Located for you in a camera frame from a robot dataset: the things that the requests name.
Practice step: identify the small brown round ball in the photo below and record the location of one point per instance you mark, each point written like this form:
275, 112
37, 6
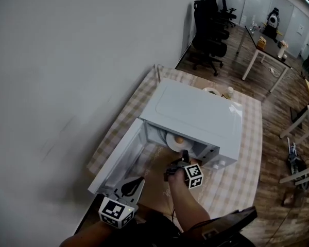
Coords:
179, 139

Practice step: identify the person's right forearm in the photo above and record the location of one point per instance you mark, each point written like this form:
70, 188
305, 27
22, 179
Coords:
188, 202

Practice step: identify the white paper notice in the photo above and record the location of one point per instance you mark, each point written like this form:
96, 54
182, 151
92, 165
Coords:
300, 30

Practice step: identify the beige checkered tablecloth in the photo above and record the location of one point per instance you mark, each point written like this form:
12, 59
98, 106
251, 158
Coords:
247, 127

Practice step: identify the clear plastic bottle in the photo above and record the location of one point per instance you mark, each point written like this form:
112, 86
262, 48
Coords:
253, 24

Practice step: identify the person's black shirt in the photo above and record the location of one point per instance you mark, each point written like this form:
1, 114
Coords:
154, 230

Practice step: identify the yellow box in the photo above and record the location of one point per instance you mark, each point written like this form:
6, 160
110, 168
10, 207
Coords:
261, 43

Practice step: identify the white dish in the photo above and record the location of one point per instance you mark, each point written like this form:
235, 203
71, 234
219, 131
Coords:
211, 91

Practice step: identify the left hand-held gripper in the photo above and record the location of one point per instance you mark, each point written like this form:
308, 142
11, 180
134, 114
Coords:
116, 212

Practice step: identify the black office chair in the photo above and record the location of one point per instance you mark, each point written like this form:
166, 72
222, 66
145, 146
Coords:
208, 48
230, 15
222, 32

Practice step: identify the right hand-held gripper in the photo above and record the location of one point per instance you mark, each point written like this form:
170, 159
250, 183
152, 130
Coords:
194, 175

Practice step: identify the black chest pack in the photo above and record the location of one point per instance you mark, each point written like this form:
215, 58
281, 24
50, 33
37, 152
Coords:
231, 220

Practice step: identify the white vase with flowers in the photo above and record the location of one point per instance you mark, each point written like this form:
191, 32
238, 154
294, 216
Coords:
282, 49

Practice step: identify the white power strip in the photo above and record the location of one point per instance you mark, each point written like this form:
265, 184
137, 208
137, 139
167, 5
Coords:
273, 71

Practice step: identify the white plate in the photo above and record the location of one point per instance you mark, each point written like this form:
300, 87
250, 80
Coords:
173, 144

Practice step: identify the brown bag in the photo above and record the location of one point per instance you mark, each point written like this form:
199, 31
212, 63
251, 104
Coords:
289, 199

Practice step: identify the dark table with white legs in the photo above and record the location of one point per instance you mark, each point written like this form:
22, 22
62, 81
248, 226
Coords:
271, 51

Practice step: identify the white microwave oven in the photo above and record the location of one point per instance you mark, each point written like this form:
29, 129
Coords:
190, 107

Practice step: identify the small jar with white lid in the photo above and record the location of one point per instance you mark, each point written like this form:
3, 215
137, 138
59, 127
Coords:
229, 92

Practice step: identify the person's left forearm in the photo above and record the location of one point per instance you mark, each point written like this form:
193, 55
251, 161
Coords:
87, 237

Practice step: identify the grey metal device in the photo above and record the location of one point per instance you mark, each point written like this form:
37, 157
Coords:
294, 161

